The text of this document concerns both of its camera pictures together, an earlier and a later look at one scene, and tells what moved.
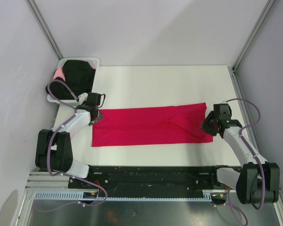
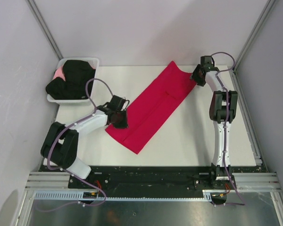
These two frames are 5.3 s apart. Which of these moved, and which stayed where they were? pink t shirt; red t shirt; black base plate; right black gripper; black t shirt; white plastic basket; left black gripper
Moved: right black gripper; red t shirt; left black gripper
Stayed: black base plate; pink t shirt; black t shirt; white plastic basket
